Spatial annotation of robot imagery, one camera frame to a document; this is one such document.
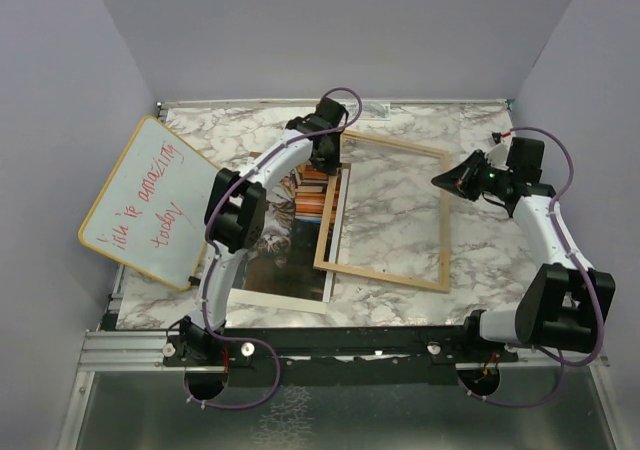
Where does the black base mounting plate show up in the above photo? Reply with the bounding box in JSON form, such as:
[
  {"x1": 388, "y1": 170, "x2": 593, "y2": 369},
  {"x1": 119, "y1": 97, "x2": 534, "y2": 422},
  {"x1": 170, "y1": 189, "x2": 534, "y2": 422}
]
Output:
[{"x1": 163, "y1": 323, "x2": 518, "y2": 387}]

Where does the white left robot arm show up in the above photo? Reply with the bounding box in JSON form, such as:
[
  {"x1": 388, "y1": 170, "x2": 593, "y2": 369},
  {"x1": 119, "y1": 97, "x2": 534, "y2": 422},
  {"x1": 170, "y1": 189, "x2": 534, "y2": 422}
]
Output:
[{"x1": 178, "y1": 95, "x2": 352, "y2": 365}]

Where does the aluminium front rail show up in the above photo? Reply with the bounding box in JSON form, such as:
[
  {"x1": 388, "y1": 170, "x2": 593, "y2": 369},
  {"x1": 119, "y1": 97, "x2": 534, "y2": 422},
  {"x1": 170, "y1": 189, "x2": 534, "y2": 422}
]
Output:
[{"x1": 77, "y1": 325, "x2": 609, "y2": 373}]

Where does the clear acrylic frame sheet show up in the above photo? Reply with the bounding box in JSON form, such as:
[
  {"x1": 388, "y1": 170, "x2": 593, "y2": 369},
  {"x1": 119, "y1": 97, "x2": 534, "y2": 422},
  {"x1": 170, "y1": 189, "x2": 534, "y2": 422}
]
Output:
[{"x1": 326, "y1": 134, "x2": 451, "y2": 293}]

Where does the brown frame backing board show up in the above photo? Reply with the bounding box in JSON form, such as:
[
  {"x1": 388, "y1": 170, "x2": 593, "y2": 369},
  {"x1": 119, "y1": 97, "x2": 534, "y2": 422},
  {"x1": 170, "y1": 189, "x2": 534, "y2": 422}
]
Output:
[{"x1": 227, "y1": 152, "x2": 351, "y2": 315}]

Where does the aluminium back rail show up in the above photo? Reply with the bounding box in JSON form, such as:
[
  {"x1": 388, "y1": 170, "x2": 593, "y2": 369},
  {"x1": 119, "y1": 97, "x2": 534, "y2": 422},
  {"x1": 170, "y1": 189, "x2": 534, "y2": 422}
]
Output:
[{"x1": 156, "y1": 97, "x2": 507, "y2": 110}]

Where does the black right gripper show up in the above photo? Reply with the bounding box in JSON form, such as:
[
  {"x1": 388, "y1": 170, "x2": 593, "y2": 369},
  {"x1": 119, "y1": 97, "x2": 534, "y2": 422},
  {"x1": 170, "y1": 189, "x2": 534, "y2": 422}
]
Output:
[{"x1": 433, "y1": 149, "x2": 513, "y2": 202}]

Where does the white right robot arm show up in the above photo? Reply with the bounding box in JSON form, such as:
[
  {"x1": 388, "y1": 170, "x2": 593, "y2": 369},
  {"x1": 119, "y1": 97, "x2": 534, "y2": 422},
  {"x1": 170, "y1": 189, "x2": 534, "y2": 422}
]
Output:
[{"x1": 431, "y1": 137, "x2": 615, "y2": 361}]

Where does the white sticker label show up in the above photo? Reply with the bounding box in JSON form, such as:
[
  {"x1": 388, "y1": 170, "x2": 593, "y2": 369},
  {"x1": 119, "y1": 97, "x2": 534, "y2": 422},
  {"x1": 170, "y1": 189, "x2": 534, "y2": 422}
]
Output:
[{"x1": 360, "y1": 101, "x2": 391, "y2": 121}]

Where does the yellow-rimmed whiteboard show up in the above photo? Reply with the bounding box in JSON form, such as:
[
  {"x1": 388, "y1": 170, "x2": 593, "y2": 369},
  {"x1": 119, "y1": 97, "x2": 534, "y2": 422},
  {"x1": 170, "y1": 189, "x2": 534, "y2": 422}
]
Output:
[{"x1": 78, "y1": 116, "x2": 218, "y2": 290}]

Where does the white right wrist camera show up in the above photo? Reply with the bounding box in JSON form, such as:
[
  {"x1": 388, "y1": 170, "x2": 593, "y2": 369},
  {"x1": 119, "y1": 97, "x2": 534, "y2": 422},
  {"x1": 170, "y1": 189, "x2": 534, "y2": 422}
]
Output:
[{"x1": 486, "y1": 142, "x2": 510, "y2": 168}]

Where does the aluminium rail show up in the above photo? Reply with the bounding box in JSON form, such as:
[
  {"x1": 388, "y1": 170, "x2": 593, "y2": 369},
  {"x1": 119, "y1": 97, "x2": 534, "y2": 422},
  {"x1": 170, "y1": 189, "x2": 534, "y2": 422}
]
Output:
[
  {"x1": 156, "y1": 97, "x2": 507, "y2": 110},
  {"x1": 77, "y1": 325, "x2": 609, "y2": 373}
]

